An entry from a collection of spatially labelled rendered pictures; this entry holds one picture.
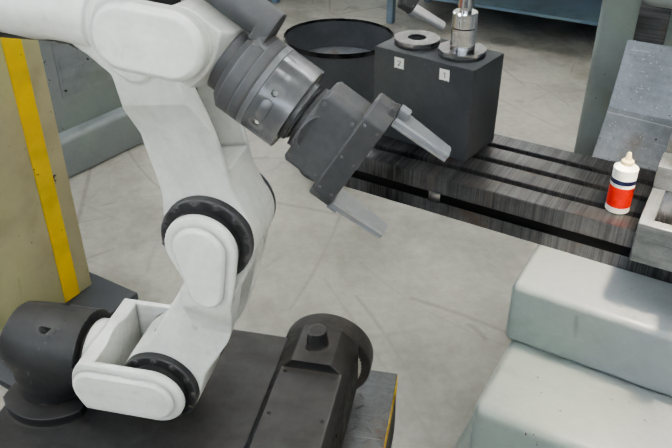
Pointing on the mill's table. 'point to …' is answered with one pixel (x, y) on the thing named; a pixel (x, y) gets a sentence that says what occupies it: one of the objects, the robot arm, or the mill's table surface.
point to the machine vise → (655, 230)
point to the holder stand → (441, 88)
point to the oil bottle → (622, 185)
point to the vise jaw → (664, 173)
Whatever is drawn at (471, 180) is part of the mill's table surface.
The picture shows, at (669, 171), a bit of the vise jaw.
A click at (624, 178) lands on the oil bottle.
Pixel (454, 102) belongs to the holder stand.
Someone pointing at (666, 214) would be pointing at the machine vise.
